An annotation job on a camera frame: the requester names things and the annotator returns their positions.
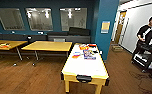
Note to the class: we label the white-top yellow gaming table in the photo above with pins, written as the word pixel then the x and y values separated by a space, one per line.
pixel 85 68

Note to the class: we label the light grey rectangular cushion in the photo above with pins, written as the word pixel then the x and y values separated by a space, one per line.
pixel 59 40

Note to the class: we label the black wheeled cart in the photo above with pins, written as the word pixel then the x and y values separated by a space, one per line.
pixel 143 60

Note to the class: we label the dark grey long sofa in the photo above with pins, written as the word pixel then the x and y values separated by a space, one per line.
pixel 15 37

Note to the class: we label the black flat object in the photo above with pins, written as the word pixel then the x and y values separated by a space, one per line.
pixel 95 52

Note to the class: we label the brown wooden door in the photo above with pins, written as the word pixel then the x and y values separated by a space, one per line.
pixel 120 27

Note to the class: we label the brown cardboard box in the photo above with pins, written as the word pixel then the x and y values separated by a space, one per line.
pixel 117 48

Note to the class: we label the red flat object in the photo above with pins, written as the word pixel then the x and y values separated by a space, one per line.
pixel 92 45

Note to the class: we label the interior glass window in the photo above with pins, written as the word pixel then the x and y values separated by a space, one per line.
pixel 39 19
pixel 73 19
pixel 10 19

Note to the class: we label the person in dark clothes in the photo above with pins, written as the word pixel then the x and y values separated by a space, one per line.
pixel 146 33

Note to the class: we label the orange plastic bowl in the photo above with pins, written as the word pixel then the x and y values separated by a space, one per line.
pixel 76 56

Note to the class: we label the yellow wooden table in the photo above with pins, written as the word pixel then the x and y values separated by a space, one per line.
pixel 12 45
pixel 47 46

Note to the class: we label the yellow framed wall poster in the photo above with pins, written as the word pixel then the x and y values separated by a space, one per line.
pixel 105 27

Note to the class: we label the pile of orange game pieces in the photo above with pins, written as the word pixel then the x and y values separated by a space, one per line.
pixel 2 45

